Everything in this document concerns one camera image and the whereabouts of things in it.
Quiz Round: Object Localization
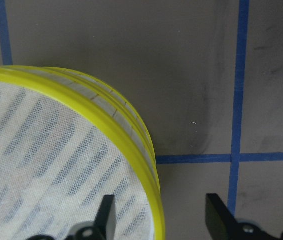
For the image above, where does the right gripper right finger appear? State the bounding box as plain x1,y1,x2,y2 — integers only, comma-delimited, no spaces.
205,193,237,240

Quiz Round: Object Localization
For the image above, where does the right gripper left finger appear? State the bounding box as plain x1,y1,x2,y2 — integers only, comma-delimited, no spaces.
94,195,117,240

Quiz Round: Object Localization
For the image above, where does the yellow steamer layer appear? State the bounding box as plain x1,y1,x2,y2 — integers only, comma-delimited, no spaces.
8,65,159,182
0,66,166,240

